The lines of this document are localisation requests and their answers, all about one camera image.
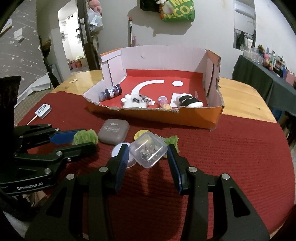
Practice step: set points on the yellow round tin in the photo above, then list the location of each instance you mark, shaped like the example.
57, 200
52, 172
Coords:
139, 133

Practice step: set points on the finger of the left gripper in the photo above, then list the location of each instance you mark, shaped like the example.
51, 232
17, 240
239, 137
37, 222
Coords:
44, 167
30, 136

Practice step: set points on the mop pole with orange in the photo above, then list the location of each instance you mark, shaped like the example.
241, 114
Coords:
130, 32

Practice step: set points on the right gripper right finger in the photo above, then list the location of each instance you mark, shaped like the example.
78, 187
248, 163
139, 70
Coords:
235, 218

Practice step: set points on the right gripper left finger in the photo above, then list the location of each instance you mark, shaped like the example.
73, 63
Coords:
78, 209

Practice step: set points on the white fluffy bunny plush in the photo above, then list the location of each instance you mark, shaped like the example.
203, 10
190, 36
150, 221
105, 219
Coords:
136, 101

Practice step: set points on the orange cardboard box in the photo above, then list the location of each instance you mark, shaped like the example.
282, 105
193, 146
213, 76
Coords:
161, 70

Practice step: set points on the green fuzzy scrunchie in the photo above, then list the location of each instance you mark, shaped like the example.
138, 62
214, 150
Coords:
172, 140
85, 136

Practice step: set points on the grey eye shadow case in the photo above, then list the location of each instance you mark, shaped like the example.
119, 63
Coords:
113, 131

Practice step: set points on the black door frame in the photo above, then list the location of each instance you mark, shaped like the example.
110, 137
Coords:
86, 38

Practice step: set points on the black white plush roll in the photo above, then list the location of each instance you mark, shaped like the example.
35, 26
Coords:
187, 100

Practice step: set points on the green tote bag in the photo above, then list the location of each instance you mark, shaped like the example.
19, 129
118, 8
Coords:
177, 10

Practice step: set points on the clear plastic small box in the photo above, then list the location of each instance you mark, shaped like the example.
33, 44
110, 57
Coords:
148, 149

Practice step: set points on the dark green covered table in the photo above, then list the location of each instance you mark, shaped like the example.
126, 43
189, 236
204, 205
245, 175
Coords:
275, 91

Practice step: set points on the dark blue ink bottle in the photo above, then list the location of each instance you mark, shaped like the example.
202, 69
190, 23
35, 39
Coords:
110, 93

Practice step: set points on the white square charger device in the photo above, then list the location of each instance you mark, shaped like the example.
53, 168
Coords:
43, 110

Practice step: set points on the small pink doll figurine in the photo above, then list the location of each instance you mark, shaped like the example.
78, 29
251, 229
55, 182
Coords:
163, 102

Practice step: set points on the red knitted mat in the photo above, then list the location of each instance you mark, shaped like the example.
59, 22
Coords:
255, 153

